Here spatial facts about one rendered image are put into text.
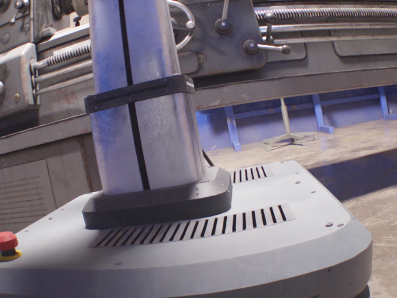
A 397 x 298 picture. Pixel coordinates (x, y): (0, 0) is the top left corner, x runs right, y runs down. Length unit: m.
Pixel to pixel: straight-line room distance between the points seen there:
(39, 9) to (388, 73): 1.47
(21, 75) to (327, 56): 1.20
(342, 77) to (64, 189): 1.10
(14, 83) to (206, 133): 3.49
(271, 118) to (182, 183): 4.29
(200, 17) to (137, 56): 0.87
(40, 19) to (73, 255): 1.42
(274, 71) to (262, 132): 3.26
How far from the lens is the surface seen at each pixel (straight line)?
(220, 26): 1.43
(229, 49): 1.47
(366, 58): 1.77
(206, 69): 1.46
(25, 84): 1.62
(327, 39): 1.63
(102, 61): 0.64
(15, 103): 1.63
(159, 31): 0.63
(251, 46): 1.43
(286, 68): 1.65
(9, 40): 1.84
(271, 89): 1.46
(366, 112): 5.21
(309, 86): 1.49
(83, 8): 1.94
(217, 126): 4.85
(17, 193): 1.76
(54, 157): 1.66
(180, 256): 0.42
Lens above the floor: 0.38
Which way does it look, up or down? 4 degrees down
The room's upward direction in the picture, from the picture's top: 10 degrees counter-clockwise
